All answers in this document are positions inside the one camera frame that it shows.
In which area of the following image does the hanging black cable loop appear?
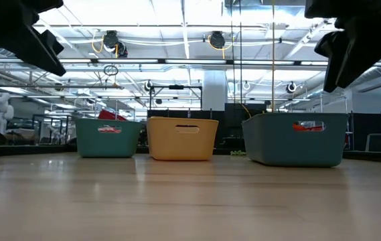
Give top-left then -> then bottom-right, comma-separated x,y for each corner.
102,64 -> 120,77

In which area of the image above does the green plastic bin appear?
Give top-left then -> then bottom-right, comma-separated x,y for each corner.
74,117 -> 143,159

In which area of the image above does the orange candy bar white label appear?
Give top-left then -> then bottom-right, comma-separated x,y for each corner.
293,122 -> 325,132

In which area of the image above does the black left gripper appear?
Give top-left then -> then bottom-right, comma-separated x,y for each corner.
0,0 -> 67,77

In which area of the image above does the red candy packet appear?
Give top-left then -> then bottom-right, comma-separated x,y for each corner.
98,126 -> 123,134
98,109 -> 127,121

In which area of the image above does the black metal stand frame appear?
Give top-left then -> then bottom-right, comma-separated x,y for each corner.
149,84 -> 203,111

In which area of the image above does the white building column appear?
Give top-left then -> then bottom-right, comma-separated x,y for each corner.
202,69 -> 228,111

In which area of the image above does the long ceiling light rail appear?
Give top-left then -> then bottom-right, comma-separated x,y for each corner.
0,57 -> 381,67

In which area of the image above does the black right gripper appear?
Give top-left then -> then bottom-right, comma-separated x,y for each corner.
304,0 -> 381,94

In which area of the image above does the orange plastic bin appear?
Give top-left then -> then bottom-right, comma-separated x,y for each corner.
146,116 -> 220,161

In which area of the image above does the dark blue plastic bin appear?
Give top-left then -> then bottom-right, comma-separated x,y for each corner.
242,112 -> 350,168

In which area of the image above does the white metal frame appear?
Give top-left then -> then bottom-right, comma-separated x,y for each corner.
365,133 -> 381,153

